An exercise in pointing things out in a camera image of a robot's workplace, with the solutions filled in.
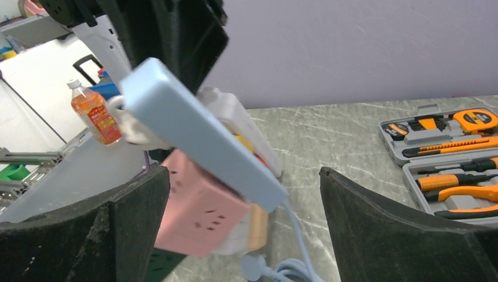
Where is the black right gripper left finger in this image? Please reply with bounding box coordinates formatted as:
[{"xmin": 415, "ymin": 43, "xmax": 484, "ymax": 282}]
[{"xmin": 1, "ymin": 166, "xmax": 170, "ymax": 281}]

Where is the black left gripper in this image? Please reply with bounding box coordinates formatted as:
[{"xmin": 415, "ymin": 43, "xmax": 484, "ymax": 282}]
[{"xmin": 98, "ymin": 0, "xmax": 228, "ymax": 93}]

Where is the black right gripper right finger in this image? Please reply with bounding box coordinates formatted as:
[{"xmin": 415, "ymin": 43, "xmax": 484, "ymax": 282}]
[{"xmin": 319, "ymin": 167, "xmax": 497, "ymax": 281}]

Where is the light blue power strip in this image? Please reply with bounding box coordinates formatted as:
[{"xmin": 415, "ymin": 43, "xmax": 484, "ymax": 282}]
[{"xmin": 119, "ymin": 58, "xmax": 288, "ymax": 212}]

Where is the white power strip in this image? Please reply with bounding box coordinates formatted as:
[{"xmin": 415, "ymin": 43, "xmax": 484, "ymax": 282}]
[{"xmin": 197, "ymin": 88, "xmax": 283, "ymax": 178}]

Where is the pink cube socket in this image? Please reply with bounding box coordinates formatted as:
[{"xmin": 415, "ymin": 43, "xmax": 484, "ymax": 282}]
[{"xmin": 154, "ymin": 150, "xmax": 250, "ymax": 257}]

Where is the grey tool tray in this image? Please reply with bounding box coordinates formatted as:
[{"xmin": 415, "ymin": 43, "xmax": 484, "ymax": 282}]
[{"xmin": 379, "ymin": 105, "xmax": 497, "ymax": 227}]

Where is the light blue round plug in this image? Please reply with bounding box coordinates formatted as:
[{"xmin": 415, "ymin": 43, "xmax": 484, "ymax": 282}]
[{"xmin": 240, "ymin": 252, "xmax": 267, "ymax": 281}]

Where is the dark green cube socket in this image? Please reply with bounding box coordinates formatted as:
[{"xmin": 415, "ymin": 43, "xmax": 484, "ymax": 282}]
[{"xmin": 144, "ymin": 249, "xmax": 187, "ymax": 282}]

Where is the yellow cube socket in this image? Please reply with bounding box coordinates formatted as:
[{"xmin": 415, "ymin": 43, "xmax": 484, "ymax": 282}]
[{"xmin": 234, "ymin": 135, "xmax": 254, "ymax": 154}]

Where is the beige cube socket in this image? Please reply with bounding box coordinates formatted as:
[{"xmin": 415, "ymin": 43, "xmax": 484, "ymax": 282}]
[{"xmin": 247, "ymin": 203, "xmax": 269, "ymax": 250}]

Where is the white cube socket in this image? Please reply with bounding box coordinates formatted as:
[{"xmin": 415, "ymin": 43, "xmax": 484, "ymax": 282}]
[{"xmin": 211, "ymin": 213, "xmax": 251, "ymax": 256}]

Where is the orange drink bottle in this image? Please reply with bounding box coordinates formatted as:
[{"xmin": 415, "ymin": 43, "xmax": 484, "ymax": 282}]
[{"xmin": 67, "ymin": 79, "xmax": 122, "ymax": 145}]

